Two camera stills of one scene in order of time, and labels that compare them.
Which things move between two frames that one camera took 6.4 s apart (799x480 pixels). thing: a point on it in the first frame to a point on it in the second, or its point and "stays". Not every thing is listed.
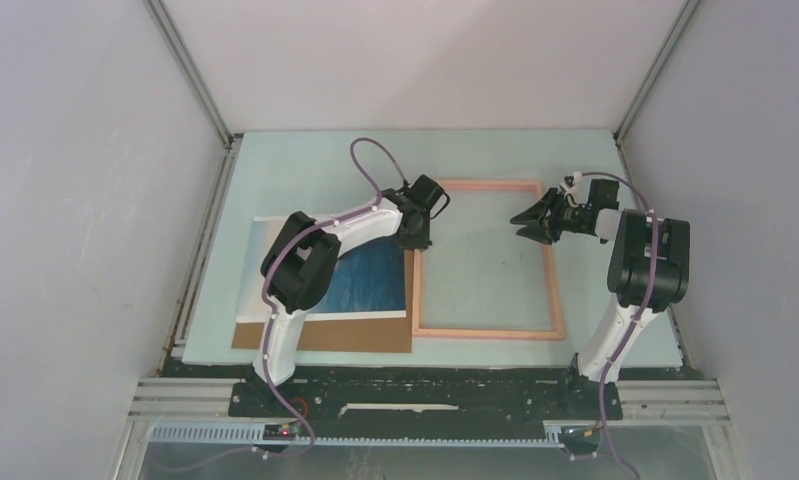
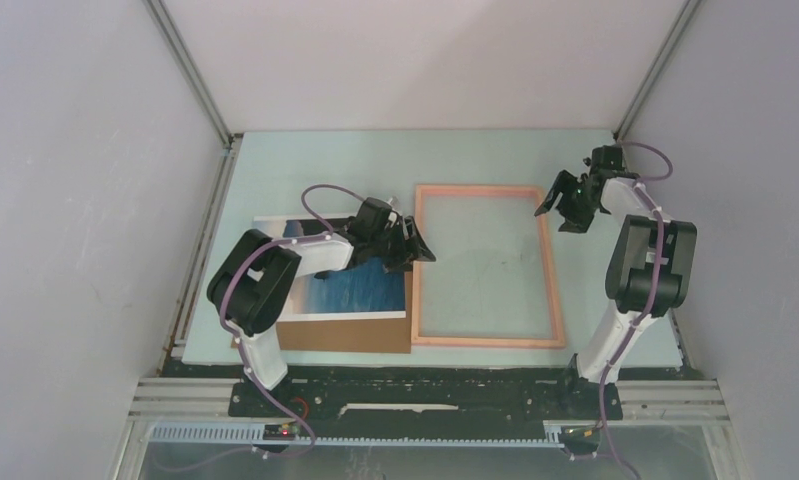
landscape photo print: (370, 281) stays
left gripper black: (421, 242) to (409, 251)
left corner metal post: (193, 72) stays
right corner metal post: (660, 59) stays
